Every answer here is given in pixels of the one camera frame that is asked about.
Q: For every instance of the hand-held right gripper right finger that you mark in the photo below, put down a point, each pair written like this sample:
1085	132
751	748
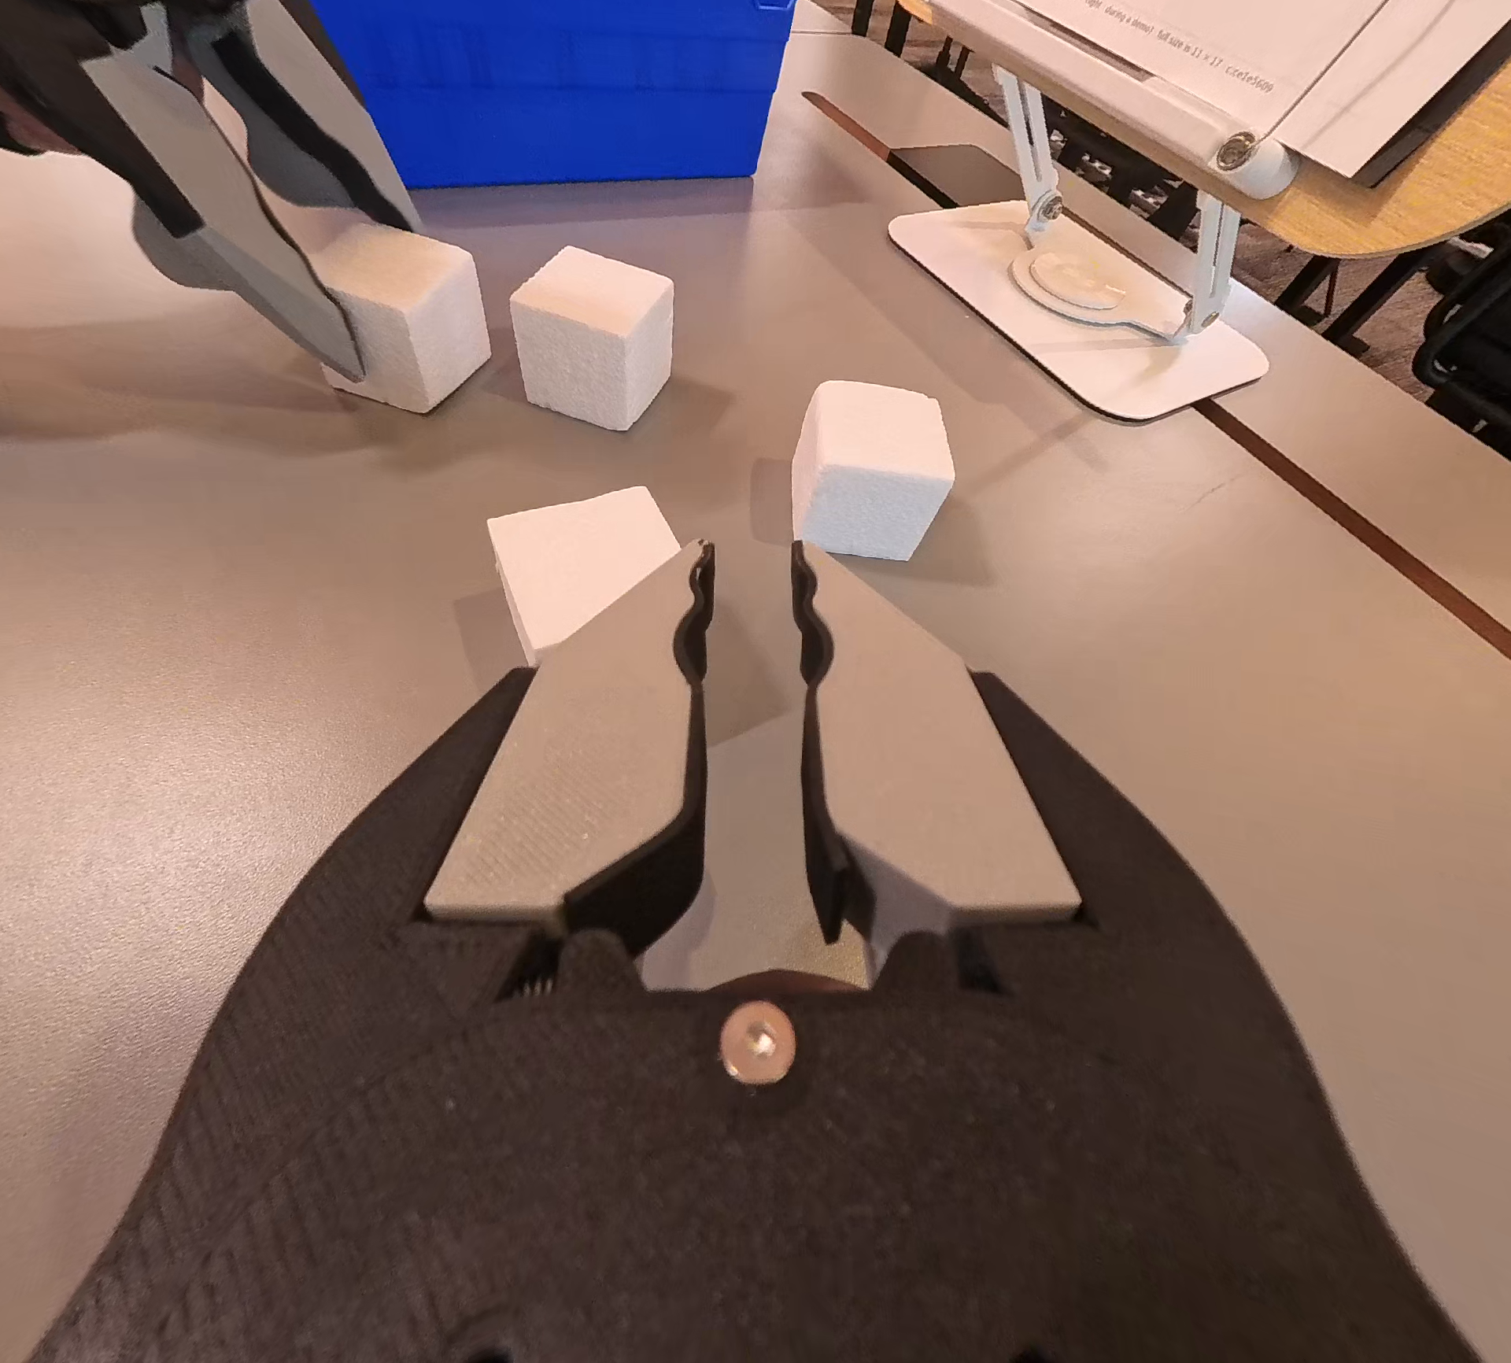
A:
934	795

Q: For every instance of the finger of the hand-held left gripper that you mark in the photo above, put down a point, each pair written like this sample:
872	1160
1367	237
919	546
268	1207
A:
215	195
318	99

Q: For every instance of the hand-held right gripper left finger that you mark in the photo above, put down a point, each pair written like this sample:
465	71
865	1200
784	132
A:
574	795

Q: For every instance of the white hard foam cube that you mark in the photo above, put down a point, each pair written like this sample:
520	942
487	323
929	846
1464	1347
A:
413	325
872	477
591	351
565	562

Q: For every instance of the large blue plastic bin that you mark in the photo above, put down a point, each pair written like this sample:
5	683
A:
565	64

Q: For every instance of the black office chair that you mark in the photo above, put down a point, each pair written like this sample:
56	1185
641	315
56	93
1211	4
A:
1470	335

